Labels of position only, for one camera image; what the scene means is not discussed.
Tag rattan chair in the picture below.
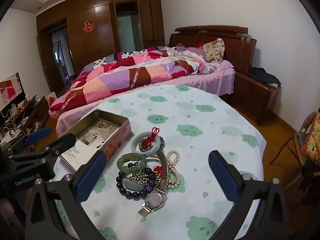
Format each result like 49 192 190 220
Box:
270 110 320 205

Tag cluttered wooden tv stand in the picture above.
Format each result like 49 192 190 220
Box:
0 94 50 153

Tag red knot pendant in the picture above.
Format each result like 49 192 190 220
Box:
152 165 166 181

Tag floral pillow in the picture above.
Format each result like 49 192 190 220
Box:
202 38 225 63

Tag pink tin box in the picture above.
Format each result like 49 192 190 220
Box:
58 109 132 173

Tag cloud print tablecloth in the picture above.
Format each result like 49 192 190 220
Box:
51 84 264 240

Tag purple bead bracelet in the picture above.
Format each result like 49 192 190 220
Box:
116 167 157 201

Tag dark green jade bangle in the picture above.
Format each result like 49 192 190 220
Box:
117 153 148 173

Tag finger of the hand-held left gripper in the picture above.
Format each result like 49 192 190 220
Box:
2 127 52 159
9 133 77 166

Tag red and white bag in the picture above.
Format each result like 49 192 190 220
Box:
46 92 58 106

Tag colourful patterned cushion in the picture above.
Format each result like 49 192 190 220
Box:
301 110 320 167

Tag silver wristwatch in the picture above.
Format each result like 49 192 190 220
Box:
137 152 171 217

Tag red knot bead bracelet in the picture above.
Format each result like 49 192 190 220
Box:
139 127 161 153

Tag patchwork quilt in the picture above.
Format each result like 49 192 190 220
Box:
49 45 208 118

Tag wooden nightstand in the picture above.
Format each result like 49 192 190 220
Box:
230 71 280 127

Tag round tin with beads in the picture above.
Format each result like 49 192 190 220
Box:
132 132 164 155

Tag lilac pillow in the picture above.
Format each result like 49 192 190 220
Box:
185 46 207 61

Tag television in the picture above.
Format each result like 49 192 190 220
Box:
0 72 25 112

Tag wooden wardrobe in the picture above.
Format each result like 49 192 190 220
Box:
36 0 165 86

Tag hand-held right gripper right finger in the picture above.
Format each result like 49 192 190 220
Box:
209 151 297 240

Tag braided gold cord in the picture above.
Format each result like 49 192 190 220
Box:
164 150 182 191

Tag printed leaflet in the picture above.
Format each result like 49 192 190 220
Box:
76 117 123 146

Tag dark clothes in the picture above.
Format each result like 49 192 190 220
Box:
249 67 282 88

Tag silver bead bracelet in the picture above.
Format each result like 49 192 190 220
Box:
129 171 151 185

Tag white printed booklet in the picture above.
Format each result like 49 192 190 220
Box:
59 140 100 173

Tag pale jade pendant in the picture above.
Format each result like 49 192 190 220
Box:
124 179 141 189

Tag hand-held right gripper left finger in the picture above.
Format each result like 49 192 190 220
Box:
25 151 107 240

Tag wooden headboard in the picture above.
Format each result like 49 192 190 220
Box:
169 25 257 75

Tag bed with pink sheet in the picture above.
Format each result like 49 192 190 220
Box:
55 59 237 138

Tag wooden door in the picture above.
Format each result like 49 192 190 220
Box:
37 30 54 91

